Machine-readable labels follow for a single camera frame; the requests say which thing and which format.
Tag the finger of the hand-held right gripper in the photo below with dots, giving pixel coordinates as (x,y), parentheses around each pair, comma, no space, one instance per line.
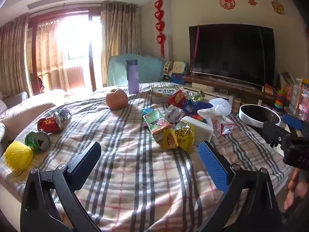
(292,122)
(275,133)

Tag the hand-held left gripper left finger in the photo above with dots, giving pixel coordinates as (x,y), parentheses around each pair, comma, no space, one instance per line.
(84,164)

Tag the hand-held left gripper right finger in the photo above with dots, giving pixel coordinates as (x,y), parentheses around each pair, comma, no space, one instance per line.
(213,166)

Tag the white rimmed trash bin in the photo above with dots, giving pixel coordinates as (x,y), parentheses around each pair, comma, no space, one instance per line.
(258,116)

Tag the white foam fruit net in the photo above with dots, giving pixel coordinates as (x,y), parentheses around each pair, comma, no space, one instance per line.
(221,106)

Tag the white blue paper bag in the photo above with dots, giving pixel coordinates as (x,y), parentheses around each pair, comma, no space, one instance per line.
(173,113)

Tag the red snack packet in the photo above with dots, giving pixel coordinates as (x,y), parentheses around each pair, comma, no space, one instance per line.
(176,99)

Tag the person's right hand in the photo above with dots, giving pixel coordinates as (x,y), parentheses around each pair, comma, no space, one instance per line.
(293,188)

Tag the clear plastic organizer box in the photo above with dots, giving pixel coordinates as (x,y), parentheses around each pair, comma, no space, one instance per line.
(300,96)

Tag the wooden toy phone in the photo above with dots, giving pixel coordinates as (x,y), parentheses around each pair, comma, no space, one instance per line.
(269,90)

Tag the small red white carton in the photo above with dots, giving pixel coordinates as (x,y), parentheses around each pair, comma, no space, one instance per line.
(227,128)

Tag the white foam box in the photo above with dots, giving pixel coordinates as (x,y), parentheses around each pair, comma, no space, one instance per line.
(200,128)

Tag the brown bag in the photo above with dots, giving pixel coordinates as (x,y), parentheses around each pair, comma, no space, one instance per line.
(287,79)

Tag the yellow snack packet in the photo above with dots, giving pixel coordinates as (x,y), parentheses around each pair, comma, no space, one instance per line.
(177,139)

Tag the white plastic bag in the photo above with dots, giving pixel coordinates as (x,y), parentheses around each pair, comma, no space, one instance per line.
(214,120)

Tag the crushed green can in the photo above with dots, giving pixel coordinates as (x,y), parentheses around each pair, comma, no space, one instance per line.
(37,141)

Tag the crushed red can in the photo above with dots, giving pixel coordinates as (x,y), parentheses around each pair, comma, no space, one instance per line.
(49,125)

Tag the crumpled silver wrapper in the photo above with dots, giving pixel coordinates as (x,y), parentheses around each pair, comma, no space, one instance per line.
(64,114)

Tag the blue snack packet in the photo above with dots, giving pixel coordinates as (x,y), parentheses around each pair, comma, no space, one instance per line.
(195,106)

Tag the yellow foam fruit net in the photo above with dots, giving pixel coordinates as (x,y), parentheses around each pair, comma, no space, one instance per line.
(18,154)

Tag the green milk carton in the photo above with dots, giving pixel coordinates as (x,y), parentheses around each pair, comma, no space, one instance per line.
(155,123)

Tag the green wrapper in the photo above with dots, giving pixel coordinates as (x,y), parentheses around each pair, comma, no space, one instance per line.
(196,96)

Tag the white and brown television cabinet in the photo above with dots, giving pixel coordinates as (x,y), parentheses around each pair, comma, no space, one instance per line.
(217,87)

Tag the beige sofa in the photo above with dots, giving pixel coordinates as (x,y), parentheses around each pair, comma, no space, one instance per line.
(26,111)

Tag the blue candy toy packet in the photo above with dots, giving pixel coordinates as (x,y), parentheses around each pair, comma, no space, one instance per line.
(147,112)

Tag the children's picture book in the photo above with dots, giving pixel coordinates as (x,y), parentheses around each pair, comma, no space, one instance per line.
(161,92)

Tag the black flat screen television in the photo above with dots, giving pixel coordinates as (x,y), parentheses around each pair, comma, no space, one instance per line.
(231,53)

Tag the blue toy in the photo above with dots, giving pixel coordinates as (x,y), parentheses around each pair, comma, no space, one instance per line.
(178,79)

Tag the purple water bottle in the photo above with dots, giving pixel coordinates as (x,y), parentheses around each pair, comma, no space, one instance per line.
(132,77)

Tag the toy telephone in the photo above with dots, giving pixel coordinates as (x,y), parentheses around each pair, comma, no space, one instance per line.
(179,67)

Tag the white green wheel toy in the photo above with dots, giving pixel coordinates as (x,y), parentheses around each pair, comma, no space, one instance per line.
(167,68)

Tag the teal cushioned chair back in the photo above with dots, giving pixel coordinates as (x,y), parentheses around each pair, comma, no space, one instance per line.
(144,70)

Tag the sheer beige curtain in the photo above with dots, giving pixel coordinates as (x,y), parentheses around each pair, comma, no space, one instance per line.
(48,53)

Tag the cartoon figure wall sticker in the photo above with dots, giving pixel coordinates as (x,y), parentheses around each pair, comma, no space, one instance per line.
(278,6)

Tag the red character wall sticker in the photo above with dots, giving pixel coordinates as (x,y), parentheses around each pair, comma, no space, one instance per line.
(252,2)

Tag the round red wall sticker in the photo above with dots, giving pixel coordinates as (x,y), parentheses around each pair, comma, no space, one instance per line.
(227,2)

